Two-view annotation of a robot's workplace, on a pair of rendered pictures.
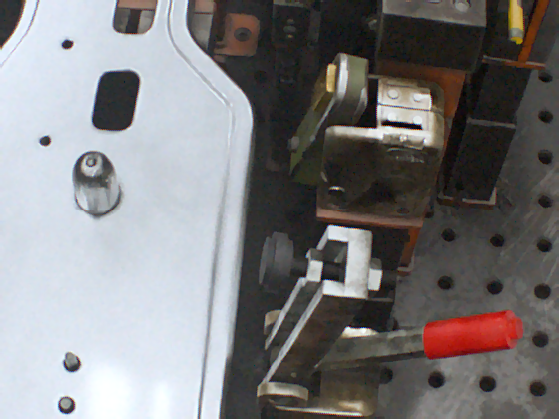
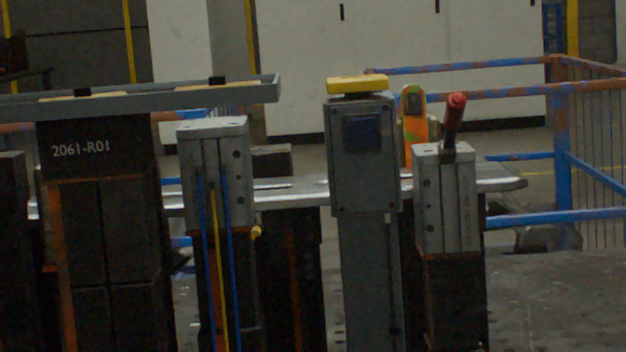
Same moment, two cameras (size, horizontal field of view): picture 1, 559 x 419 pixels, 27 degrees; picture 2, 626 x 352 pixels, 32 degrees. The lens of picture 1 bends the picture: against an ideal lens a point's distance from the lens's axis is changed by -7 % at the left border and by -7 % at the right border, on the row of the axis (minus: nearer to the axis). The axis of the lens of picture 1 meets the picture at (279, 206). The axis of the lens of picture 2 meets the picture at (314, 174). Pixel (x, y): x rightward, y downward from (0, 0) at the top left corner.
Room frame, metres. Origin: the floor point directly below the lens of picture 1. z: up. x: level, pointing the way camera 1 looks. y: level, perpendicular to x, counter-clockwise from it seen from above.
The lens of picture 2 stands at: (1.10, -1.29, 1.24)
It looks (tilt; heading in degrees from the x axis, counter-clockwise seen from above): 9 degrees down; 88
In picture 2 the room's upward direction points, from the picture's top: 4 degrees counter-clockwise
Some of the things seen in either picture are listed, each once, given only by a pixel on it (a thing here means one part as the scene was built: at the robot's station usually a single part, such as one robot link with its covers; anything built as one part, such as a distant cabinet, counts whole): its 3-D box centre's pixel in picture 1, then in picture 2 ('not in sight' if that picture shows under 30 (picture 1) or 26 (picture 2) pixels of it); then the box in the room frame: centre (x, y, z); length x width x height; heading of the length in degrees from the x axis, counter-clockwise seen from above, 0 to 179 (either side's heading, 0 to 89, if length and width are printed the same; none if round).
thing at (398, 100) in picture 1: (366, 227); not in sight; (0.40, -0.07, 0.88); 0.11 x 0.09 x 0.37; 88
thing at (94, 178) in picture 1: (95, 182); not in sight; (0.36, 0.13, 1.02); 0.03 x 0.03 x 0.07
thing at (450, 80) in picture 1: (402, 141); not in sight; (0.47, -0.09, 0.91); 0.07 x 0.05 x 0.42; 88
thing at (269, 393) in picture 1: (282, 395); not in sight; (0.21, -0.01, 1.06); 0.03 x 0.01 x 0.03; 88
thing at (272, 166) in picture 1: (287, 80); not in sight; (0.56, 0.00, 0.84); 0.04 x 0.03 x 0.29; 178
